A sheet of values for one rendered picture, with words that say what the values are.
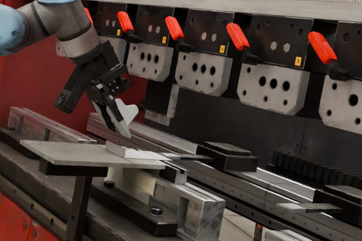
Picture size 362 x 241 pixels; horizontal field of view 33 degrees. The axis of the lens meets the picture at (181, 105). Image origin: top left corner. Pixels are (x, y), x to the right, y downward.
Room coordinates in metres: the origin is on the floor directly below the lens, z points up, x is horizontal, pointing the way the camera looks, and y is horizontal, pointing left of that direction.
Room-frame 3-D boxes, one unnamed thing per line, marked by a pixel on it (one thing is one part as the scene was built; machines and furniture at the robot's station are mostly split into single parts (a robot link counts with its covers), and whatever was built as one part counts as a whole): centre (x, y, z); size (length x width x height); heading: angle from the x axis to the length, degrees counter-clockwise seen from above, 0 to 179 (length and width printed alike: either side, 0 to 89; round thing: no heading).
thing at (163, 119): (1.41, 0.05, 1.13); 0.10 x 0.02 x 0.10; 37
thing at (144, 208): (1.34, 0.07, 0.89); 0.30 x 0.05 x 0.03; 37
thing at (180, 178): (1.39, 0.03, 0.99); 0.20 x 0.03 x 0.03; 37
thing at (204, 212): (1.37, 0.02, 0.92); 0.39 x 0.06 x 0.10; 37
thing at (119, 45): (1.59, 0.19, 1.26); 0.15 x 0.09 x 0.17; 37
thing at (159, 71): (1.43, 0.07, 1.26); 0.15 x 0.09 x 0.17; 37
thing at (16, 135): (1.85, 0.46, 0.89); 0.30 x 0.05 x 0.03; 37
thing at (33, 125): (1.85, 0.38, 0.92); 0.50 x 0.06 x 0.10; 37
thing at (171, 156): (1.51, -0.08, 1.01); 0.26 x 0.12 x 0.05; 127
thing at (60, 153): (1.32, 0.17, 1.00); 0.26 x 0.18 x 0.01; 127
